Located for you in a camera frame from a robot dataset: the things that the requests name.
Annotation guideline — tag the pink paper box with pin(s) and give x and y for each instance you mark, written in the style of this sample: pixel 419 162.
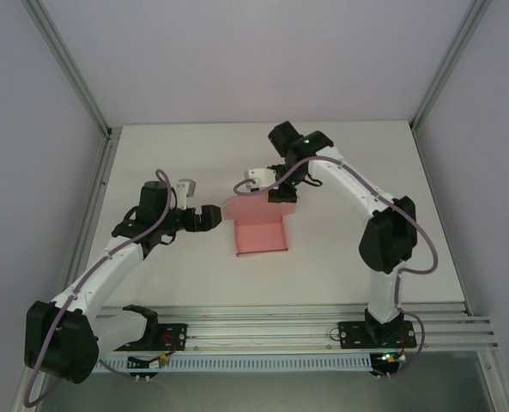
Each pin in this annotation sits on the pink paper box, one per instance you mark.
pixel 258 236

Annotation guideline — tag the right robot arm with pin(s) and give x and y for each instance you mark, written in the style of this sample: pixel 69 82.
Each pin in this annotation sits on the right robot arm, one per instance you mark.
pixel 348 180

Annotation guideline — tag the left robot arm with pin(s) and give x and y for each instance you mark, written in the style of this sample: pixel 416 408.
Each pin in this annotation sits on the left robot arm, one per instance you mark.
pixel 104 270

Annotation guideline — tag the small wiring connector plug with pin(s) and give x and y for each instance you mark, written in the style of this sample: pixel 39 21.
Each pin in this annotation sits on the small wiring connector plug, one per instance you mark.
pixel 157 362
pixel 391 359

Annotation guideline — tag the grey metal sheet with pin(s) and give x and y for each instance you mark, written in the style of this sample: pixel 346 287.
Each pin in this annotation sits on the grey metal sheet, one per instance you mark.
pixel 258 395

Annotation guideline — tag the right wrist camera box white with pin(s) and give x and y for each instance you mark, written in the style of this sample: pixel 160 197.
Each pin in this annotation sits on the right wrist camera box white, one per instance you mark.
pixel 258 175

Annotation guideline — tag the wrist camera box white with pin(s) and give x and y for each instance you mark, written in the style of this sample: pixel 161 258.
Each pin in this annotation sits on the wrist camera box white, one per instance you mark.
pixel 185 189
pixel 258 175

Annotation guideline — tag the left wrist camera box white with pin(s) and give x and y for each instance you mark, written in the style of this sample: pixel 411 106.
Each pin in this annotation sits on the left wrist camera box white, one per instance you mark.
pixel 185 189

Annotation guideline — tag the aluminium table side rail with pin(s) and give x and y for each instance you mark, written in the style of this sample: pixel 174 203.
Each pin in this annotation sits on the aluminium table side rail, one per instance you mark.
pixel 101 171

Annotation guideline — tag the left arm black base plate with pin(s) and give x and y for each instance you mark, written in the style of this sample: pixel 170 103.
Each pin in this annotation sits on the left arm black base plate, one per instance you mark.
pixel 177 332

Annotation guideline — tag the aluminium mounting rail bed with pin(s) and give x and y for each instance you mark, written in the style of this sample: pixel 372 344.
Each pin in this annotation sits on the aluminium mounting rail bed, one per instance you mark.
pixel 258 330

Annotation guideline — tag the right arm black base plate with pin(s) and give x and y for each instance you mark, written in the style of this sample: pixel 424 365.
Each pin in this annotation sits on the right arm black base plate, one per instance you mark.
pixel 353 335

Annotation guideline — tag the aluminium frame post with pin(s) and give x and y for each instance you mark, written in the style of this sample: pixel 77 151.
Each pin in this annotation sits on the aluminium frame post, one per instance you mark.
pixel 65 56
pixel 451 56

